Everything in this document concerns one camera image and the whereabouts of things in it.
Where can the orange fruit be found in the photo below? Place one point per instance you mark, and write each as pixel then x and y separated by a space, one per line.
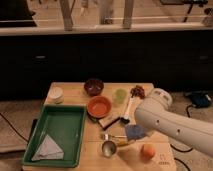
pixel 148 151

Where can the dark blue object on floor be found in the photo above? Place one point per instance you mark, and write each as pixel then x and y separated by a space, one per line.
pixel 200 99

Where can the white handled brush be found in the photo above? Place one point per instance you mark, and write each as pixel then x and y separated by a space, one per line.
pixel 125 118

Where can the blue sponge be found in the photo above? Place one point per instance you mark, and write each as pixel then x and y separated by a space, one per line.
pixel 134 132

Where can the metal measuring cup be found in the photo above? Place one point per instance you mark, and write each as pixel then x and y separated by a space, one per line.
pixel 109 147

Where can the green plastic cup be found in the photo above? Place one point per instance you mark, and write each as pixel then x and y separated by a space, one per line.
pixel 120 95

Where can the orange bowl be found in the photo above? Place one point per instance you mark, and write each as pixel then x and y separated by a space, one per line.
pixel 98 106

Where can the grey folded cloth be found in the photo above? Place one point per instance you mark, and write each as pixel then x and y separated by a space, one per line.
pixel 48 149

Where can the dark maroon bowl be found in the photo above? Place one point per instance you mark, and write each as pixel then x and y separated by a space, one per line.
pixel 93 87

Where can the white paper cup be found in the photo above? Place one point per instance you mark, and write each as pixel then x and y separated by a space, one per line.
pixel 56 95

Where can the green plastic tray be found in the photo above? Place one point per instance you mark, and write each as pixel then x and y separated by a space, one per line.
pixel 65 126

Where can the brown dried food pile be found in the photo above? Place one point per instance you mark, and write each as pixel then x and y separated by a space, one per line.
pixel 138 91

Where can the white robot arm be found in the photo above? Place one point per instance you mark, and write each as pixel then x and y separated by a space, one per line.
pixel 153 114

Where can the gold fork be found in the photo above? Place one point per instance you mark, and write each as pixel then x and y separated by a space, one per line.
pixel 108 136

